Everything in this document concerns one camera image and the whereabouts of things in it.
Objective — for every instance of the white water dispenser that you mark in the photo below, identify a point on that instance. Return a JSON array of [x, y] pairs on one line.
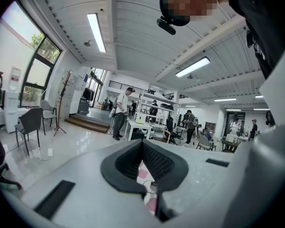
[[12, 103]]

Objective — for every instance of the white flat power box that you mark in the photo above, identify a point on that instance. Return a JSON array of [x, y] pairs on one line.
[[50, 152]]

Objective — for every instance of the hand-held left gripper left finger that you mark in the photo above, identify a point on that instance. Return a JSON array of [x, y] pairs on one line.
[[85, 193]]

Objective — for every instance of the dark grey chair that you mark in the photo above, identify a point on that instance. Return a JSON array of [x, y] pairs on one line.
[[31, 122]]

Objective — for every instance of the red white checkered tablecloth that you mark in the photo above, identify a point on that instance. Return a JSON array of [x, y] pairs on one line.
[[143, 174]]

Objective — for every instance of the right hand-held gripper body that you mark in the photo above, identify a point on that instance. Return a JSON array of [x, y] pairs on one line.
[[263, 174]]

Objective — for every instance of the white work table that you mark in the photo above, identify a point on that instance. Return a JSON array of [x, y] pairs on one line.
[[137, 127]]

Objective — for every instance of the wooden steps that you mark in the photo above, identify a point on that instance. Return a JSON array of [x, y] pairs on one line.
[[88, 123]]

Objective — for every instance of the black head-mounted camera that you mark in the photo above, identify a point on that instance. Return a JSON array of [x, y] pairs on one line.
[[166, 26]]

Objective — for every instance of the red-brown coat rack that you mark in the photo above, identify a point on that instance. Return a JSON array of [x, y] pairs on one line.
[[60, 108]]

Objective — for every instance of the grey lounge chair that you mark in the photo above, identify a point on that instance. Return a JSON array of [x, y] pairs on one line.
[[205, 143]]

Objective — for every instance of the black framed window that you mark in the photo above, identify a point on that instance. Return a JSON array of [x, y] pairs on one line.
[[41, 65]]

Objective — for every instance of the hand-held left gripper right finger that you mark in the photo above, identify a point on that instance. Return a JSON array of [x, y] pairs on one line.
[[197, 186]]

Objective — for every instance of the person's black clothing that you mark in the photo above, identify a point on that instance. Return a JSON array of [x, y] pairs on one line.
[[263, 20]]

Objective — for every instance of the tall white shelf rack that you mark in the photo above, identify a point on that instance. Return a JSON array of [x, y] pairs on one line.
[[161, 103]]

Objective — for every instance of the light grey chair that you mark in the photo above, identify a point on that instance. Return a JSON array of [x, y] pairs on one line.
[[48, 108]]

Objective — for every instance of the long ceiling light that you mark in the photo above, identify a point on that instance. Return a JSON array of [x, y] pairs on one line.
[[192, 67], [96, 32], [225, 99]]

